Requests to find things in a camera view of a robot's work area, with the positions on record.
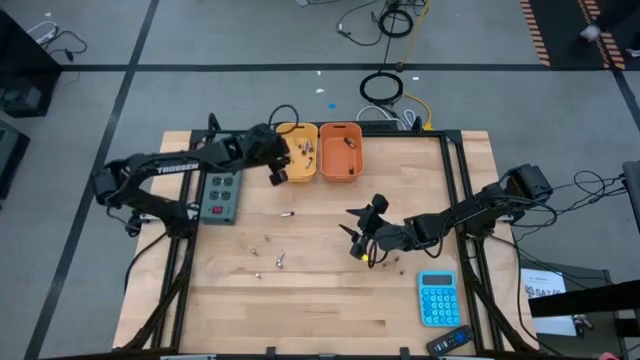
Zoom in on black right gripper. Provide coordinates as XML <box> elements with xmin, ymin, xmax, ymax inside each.
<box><xmin>338</xmin><ymin>193</ymin><xmax>419</xmax><ymax>254</ymax></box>

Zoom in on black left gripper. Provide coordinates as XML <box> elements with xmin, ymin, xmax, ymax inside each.
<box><xmin>238</xmin><ymin>122</ymin><xmax>293</xmax><ymax>174</ymax></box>

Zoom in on yellow plastic bin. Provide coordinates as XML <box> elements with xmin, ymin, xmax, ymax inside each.
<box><xmin>273</xmin><ymin>121</ymin><xmax>321</xmax><ymax>184</ymax></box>

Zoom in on orange plastic bin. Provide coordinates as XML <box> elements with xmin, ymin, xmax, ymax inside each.
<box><xmin>318</xmin><ymin>121</ymin><xmax>365</xmax><ymax>184</ymax></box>

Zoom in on grey metal power strip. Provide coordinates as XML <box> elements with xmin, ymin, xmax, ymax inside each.
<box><xmin>199</xmin><ymin>169</ymin><xmax>243</xmax><ymax>225</ymax></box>

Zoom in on black power box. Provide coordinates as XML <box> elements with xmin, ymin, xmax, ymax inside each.
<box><xmin>359</xmin><ymin>119</ymin><xmax>401</xmax><ymax>132</ymax></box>

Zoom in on blue calculator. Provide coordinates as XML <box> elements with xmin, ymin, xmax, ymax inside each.
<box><xmin>417</xmin><ymin>270</ymin><xmax>463</xmax><ymax>328</ymax></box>

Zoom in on black remote control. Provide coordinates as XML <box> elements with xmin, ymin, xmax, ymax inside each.
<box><xmin>426</xmin><ymin>324</ymin><xmax>476</xmax><ymax>359</ymax></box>

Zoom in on white printed paper sheet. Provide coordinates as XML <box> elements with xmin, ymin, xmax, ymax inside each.
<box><xmin>520</xmin><ymin>268</ymin><xmax>579</xmax><ymax>337</ymax></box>

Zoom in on black beam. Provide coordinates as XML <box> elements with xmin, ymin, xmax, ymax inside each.
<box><xmin>528</xmin><ymin>279</ymin><xmax>640</xmax><ymax>319</ymax></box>

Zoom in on dark grey side table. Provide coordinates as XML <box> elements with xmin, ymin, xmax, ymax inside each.
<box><xmin>519</xmin><ymin>259</ymin><xmax>640</xmax><ymax>360</ymax></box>

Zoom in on dark equipment case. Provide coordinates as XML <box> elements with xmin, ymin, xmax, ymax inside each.
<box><xmin>0</xmin><ymin>118</ymin><xmax>31</xmax><ymax>201</ymax></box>

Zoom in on black cabinet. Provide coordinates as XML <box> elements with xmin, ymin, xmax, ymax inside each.
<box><xmin>0</xmin><ymin>9</ymin><xmax>64</xmax><ymax>119</ymax></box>

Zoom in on grey chair edge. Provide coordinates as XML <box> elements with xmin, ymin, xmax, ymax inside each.
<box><xmin>622</xmin><ymin>160</ymin><xmax>640</xmax><ymax>236</ymax></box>

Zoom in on person's shoe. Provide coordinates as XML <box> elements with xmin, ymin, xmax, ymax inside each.
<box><xmin>578</xmin><ymin>23</ymin><xmax>602</xmax><ymax>43</ymax></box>

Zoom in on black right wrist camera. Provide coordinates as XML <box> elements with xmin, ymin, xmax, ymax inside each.
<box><xmin>349</xmin><ymin>234</ymin><xmax>374</xmax><ymax>264</ymax></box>

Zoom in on white floor cable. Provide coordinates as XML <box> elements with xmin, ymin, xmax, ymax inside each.
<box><xmin>355</xmin><ymin>104</ymin><xmax>417</xmax><ymax>129</ymax></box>

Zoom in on coiled black floor cable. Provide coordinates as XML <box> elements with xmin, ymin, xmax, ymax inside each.
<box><xmin>377</xmin><ymin>7</ymin><xmax>415</xmax><ymax>39</ymax></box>
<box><xmin>358</xmin><ymin>71</ymin><xmax>405</xmax><ymax>107</ymax></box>

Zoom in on black aluminium table frame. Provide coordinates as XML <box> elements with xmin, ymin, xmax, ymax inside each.
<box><xmin>119</xmin><ymin>113</ymin><xmax>539</xmax><ymax>360</ymax></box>

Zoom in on loose black floor cable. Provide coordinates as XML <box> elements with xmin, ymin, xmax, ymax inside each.
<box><xmin>335</xmin><ymin>0</ymin><xmax>386</xmax><ymax>47</ymax></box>

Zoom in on yellow floor cable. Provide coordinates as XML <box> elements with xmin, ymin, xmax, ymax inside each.
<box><xmin>398</xmin><ymin>0</ymin><xmax>434</xmax><ymax>132</ymax></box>

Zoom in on black cable with plug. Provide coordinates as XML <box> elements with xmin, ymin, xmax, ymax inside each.
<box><xmin>39</xmin><ymin>29</ymin><xmax>89</xmax><ymax>64</ymax></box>

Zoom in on black robot power cables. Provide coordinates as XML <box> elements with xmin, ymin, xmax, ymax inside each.
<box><xmin>509</xmin><ymin>169</ymin><xmax>631</xmax><ymax>241</ymax></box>

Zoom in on white cable bundle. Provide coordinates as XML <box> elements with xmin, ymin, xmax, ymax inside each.
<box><xmin>25</xmin><ymin>19</ymin><xmax>60</xmax><ymax>44</ymax></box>

